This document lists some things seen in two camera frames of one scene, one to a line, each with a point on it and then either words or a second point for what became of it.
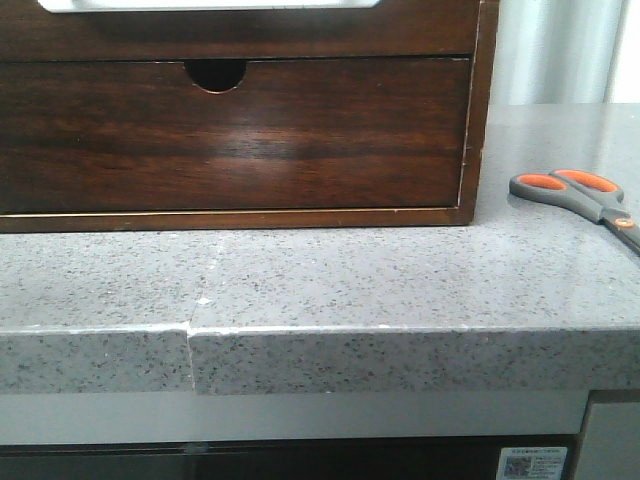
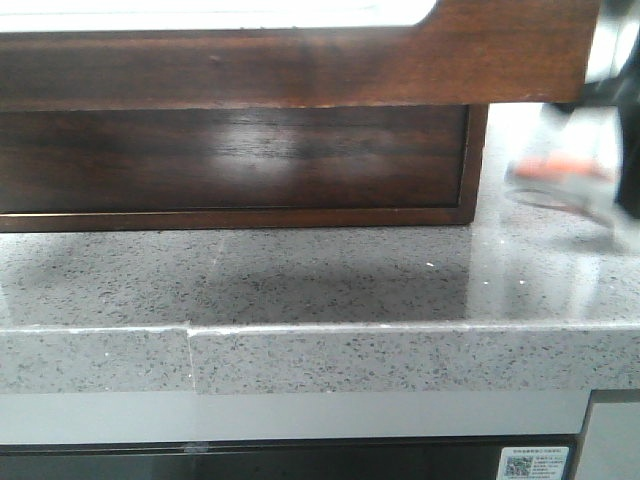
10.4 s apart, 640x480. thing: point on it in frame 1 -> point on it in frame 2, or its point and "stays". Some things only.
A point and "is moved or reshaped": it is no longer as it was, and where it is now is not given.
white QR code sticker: x=532 y=463 stays
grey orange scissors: x=585 y=194 is moved or reshaped
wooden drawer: x=392 y=29 is moved or reshaped
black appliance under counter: x=400 y=459 stays
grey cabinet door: x=610 y=446 stays
